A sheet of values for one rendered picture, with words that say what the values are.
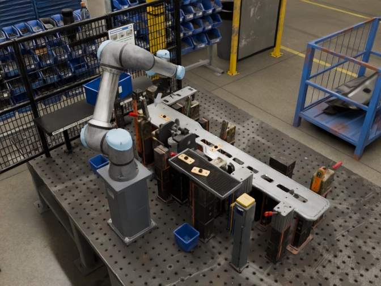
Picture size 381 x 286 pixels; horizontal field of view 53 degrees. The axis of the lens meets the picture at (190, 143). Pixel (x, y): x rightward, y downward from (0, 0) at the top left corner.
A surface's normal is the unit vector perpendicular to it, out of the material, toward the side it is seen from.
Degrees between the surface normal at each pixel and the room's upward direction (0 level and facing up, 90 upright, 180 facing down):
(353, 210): 0
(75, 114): 0
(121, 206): 90
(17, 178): 0
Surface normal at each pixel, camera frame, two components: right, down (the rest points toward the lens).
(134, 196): 0.64, 0.45
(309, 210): -0.01, -0.81
